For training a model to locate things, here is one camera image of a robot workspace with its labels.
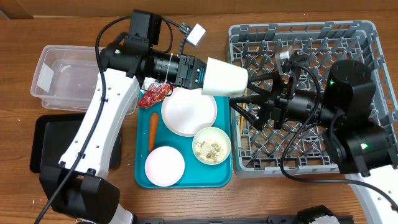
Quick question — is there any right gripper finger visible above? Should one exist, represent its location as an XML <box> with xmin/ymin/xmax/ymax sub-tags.
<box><xmin>231</xmin><ymin>103</ymin><xmax>263</xmax><ymax>126</ymax></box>
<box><xmin>248</xmin><ymin>71</ymin><xmax>281</xmax><ymax>85</ymax></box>

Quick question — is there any white paper cup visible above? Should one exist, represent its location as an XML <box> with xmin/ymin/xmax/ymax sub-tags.
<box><xmin>201</xmin><ymin>57</ymin><xmax>248</xmax><ymax>97</ymax></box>

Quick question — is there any large white plate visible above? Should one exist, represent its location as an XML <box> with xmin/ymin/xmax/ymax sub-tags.
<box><xmin>161</xmin><ymin>87</ymin><xmax>218</xmax><ymax>137</ymax></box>

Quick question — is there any white bowl with rice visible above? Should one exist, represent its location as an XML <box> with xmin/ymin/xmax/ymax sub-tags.
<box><xmin>192</xmin><ymin>127</ymin><xmax>231</xmax><ymax>166</ymax></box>

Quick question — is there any small pink-white bowl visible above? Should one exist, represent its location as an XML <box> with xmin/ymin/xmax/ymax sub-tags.
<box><xmin>144</xmin><ymin>146</ymin><xmax>185</xmax><ymax>187</ymax></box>

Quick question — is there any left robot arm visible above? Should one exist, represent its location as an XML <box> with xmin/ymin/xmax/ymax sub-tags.
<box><xmin>39</xmin><ymin>10</ymin><xmax>206</xmax><ymax>223</ymax></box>

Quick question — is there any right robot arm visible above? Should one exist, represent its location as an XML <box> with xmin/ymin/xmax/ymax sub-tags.
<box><xmin>229</xmin><ymin>58</ymin><xmax>397</xmax><ymax>223</ymax></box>

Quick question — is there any grey dishwasher rack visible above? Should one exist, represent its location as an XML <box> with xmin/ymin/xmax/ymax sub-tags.
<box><xmin>227</xmin><ymin>20</ymin><xmax>397</xmax><ymax>178</ymax></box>

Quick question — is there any wooden chopstick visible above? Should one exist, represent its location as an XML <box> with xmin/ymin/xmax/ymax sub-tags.
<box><xmin>239</xmin><ymin>89</ymin><xmax>248</xmax><ymax>137</ymax></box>

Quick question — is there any red snack wrapper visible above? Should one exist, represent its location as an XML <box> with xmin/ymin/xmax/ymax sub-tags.
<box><xmin>137</xmin><ymin>82</ymin><xmax>174</xmax><ymax>109</ymax></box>

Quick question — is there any crumpled white paper wad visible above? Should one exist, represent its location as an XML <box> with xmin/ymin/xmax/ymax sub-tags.
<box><xmin>141</xmin><ymin>77</ymin><xmax>155</xmax><ymax>90</ymax></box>

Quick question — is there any orange carrot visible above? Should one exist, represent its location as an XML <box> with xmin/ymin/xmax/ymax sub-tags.
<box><xmin>148</xmin><ymin>113</ymin><xmax>159</xmax><ymax>152</ymax></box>

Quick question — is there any teal serving tray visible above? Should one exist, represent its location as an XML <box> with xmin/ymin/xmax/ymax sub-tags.
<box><xmin>134</xmin><ymin>87</ymin><xmax>233</xmax><ymax>189</ymax></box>

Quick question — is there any clear plastic storage bin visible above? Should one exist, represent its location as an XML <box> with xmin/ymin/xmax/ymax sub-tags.
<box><xmin>30</xmin><ymin>44</ymin><xmax>142</xmax><ymax>116</ymax></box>

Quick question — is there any black plastic tray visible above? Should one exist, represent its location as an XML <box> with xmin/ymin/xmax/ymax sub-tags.
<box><xmin>29</xmin><ymin>113</ymin><xmax>121</xmax><ymax>174</ymax></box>

